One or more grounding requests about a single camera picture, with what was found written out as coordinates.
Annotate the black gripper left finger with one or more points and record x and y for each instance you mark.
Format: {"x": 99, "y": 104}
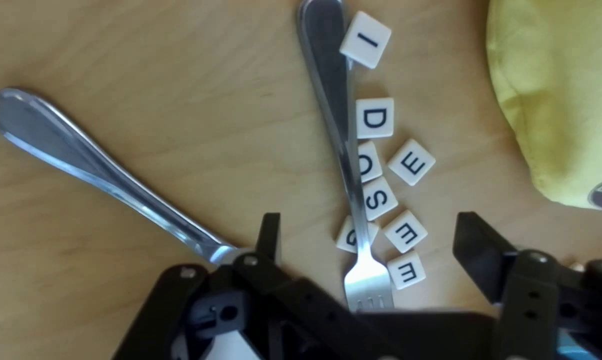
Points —
{"x": 268, "y": 240}

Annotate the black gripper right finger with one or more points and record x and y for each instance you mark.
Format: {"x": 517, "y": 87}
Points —
{"x": 483, "y": 257}

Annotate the silver metal fork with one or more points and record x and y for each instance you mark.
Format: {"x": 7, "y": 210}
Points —
{"x": 330, "y": 81}

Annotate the white tile letter E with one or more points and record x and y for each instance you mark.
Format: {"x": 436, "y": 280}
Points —
{"x": 406, "y": 271}
{"x": 412, "y": 162}
{"x": 405, "y": 230}

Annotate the white tile letter G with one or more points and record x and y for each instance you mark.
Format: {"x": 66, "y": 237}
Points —
{"x": 346, "y": 237}

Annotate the white tile letter S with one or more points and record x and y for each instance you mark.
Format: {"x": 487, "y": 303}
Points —
{"x": 381, "y": 199}

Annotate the white tile letter O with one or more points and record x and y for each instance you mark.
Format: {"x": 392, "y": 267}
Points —
{"x": 371, "y": 162}

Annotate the white tile letter D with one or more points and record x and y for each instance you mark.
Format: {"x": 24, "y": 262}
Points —
{"x": 374, "y": 118}

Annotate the yellow cloth with black badge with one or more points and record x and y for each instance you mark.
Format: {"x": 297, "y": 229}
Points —
{"x": 560, "y": 101}

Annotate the white tile letter I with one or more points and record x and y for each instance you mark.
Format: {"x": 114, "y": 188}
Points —
{"x": 367, "y": 40}

